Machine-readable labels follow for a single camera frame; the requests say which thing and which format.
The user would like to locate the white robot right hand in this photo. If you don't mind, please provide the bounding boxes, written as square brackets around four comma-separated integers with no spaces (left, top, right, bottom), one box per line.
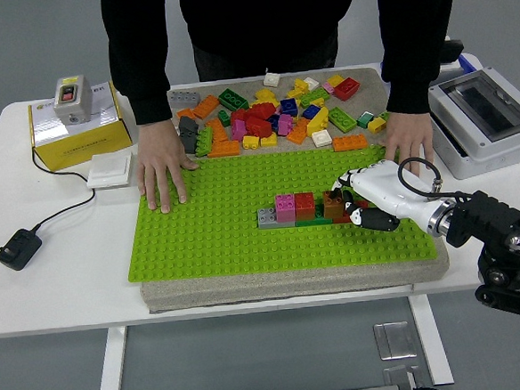
[334,154,444,240]

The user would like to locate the person's left hand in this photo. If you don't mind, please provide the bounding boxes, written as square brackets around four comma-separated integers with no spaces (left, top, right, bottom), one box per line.
[377,109,437,181]

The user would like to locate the person's right hand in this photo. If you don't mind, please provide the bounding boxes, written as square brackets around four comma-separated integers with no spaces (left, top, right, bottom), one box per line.
[133,118,203,215]

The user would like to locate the brown square toy brick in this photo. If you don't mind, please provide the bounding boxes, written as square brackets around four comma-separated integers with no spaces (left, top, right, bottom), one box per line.
[322,204,346,221]
[321,189,345,209]

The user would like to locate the dark grey toy brick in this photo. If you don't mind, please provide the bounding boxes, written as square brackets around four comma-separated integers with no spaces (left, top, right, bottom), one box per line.
[177,114,200,134]

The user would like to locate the teal and white brick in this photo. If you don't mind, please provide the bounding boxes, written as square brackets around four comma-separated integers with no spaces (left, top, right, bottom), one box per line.
[355,110,376,130]

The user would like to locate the red long built brick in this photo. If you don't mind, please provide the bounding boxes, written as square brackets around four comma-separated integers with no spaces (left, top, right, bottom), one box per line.
[331,198,372,224]

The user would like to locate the orange long toy brick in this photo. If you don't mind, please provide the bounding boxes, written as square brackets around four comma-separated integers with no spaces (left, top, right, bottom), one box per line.
[206,138,242,158]
[331,132,369,152]

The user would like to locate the grey long toy brick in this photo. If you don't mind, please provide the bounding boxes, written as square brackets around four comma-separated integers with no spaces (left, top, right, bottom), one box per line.
[167,88,202,110]

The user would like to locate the lime green long brick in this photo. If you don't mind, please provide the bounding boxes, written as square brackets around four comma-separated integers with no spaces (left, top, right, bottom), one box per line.
[327,104,358,134]

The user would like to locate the large red toy brick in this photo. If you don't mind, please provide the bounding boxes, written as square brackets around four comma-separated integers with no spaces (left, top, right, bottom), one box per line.
[331,76,362,102]

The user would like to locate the red square built brick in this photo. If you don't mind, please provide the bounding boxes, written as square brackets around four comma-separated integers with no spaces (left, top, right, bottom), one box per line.
[293,191,318,223]

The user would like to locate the dark green long brick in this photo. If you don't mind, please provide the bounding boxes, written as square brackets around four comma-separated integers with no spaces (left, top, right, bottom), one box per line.
[217,86,249,112]

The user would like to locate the yellow sloped toy brick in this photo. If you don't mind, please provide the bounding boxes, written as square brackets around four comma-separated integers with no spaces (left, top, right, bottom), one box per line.
[305,105,331,137]

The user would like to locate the pink built toy brick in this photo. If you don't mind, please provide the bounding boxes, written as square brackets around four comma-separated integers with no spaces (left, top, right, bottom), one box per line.
[274,192,297,224]

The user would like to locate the green studded baseplate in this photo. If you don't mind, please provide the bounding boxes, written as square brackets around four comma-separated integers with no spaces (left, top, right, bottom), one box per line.
[119,141,439,285]

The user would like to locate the grey built toy brick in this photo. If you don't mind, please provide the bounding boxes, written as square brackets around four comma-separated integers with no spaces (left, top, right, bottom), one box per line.
[256,204,297,230]

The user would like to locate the white power socket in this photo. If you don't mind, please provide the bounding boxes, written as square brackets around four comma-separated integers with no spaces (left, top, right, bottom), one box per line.
[438,59,471,86]

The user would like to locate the yellow cardboard box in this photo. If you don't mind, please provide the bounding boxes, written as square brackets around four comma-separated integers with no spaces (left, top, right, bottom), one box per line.
[26,78,134,173]

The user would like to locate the blue plastic bin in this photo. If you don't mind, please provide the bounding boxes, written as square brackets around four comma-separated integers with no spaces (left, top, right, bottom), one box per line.
[454,52,480,77]

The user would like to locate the black charger plug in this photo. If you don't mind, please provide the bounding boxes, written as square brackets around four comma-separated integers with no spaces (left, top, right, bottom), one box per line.
[443,37,465,63]

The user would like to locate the grey-brown foam mat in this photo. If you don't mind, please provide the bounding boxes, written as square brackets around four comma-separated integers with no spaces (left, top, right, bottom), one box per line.
[126,61,454,315]

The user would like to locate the silver floor plate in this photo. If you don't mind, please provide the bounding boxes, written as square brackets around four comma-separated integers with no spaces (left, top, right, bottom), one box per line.
[372,321,418,361]

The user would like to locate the white table leg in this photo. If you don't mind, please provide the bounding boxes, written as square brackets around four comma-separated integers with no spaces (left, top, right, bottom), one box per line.
[89,325,133,390]
[407,292,455,388]

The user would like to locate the black power adapter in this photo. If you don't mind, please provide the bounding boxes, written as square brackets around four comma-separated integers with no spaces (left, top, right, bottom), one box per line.
[0,226,45,273]

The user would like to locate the person's torso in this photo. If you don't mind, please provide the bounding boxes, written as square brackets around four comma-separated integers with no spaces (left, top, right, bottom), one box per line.
[99,0,459,89]

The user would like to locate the white square wall switch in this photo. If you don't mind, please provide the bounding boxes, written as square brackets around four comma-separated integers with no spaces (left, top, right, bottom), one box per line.
[84,150,135,191]

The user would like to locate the black adapter cord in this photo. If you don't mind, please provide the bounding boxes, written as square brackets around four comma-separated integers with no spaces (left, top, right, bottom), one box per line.
[27,143,99,232]

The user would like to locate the grey enclosure with clear lid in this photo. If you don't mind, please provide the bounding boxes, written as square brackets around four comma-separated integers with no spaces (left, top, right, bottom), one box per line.
[425,63,520,183]

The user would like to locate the grey push-button switch box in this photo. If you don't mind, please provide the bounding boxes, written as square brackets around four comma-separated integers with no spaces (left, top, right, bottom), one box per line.
[50,73,95,127]

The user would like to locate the silver floor bracket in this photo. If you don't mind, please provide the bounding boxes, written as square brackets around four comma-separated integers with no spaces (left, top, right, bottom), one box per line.
[382,363,435,390]

